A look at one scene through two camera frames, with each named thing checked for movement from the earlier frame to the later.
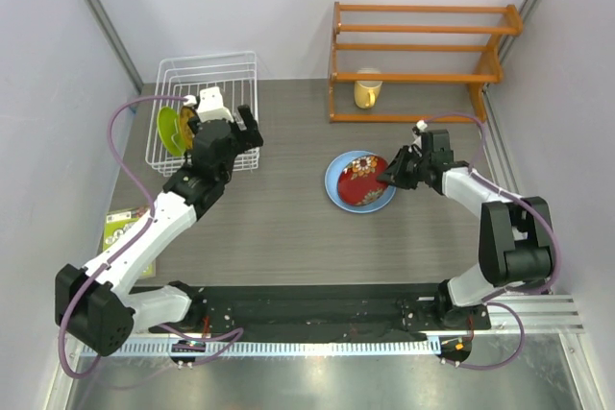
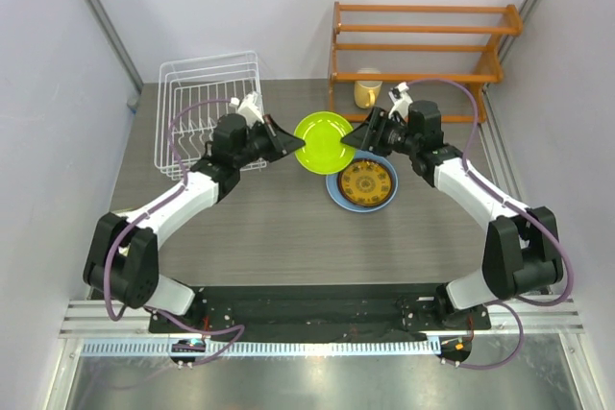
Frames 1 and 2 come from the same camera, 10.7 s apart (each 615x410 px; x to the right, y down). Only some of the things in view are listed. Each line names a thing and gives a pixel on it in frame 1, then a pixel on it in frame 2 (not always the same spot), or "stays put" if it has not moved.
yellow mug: x=365 y=91 stays put
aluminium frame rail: x=538 y=314 stays put
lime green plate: x=168 y=125 to x=324 y=154
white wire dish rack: x=235 y=73 stays put
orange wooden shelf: x=489 y=75 stays put
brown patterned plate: x=185 y=114 to x=365 y=182
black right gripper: x=395 y=173 to x=364 y=137
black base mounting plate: x=344 y=313 stays put
